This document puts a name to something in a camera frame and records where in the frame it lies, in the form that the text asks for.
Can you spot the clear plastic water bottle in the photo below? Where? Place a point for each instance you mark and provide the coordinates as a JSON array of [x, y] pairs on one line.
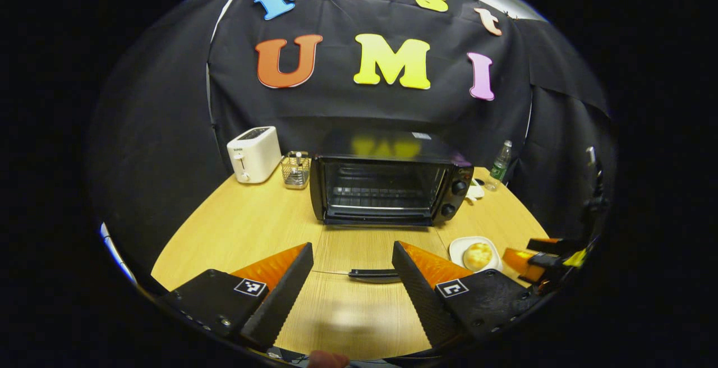
[[498, 166]]

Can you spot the dark metal stand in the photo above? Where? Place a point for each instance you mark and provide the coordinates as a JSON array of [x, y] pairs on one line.
[[596, 199]]

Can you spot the white toaster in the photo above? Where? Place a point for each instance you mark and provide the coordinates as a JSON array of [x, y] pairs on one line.
[[255, 155]]

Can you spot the white plate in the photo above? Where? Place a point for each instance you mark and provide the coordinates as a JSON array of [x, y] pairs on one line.
[[457, 250]]

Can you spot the small white object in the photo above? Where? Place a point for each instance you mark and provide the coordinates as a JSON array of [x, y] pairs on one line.
[[474, 191]]

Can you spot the round bread bun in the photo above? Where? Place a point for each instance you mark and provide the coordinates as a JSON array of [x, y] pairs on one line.
[[478, 256]]

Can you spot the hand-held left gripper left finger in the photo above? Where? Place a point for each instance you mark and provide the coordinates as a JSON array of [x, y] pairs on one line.
[[280, 300]]

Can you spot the black backdrop cloth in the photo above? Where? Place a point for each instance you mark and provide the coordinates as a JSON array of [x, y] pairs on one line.
[[359, 113]]

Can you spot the black electric oven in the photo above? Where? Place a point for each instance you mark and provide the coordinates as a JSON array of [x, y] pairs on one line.
[[387, 188]]

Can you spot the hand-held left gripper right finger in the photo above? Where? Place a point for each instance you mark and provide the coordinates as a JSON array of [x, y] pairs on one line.
[[420, 295]]

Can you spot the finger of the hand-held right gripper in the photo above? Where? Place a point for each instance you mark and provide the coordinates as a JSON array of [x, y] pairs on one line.
[[519, 261], [547, 243]]

